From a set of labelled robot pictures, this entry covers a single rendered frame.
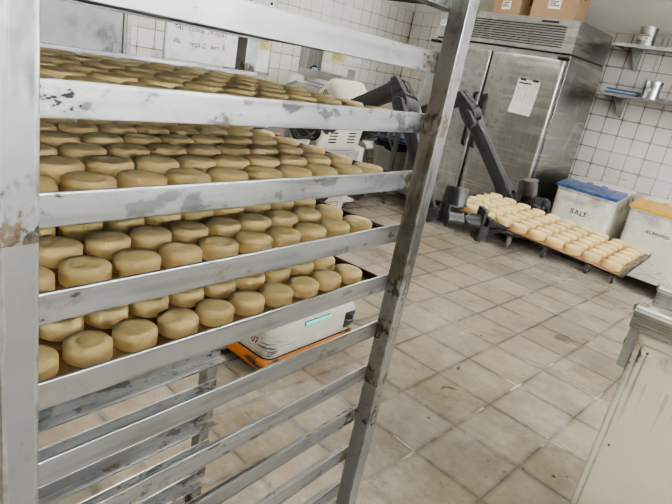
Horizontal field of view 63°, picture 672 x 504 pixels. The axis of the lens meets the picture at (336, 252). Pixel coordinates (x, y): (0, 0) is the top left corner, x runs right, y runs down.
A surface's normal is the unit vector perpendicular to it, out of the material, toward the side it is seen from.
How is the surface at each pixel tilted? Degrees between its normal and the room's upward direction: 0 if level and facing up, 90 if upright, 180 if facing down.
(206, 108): 90
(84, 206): 90
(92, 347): 0
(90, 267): 0
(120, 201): 90
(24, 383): 90
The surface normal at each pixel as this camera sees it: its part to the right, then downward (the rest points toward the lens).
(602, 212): -0.64, 0.18
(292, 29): 0.76, 0.34
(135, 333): 0.18, -0.93
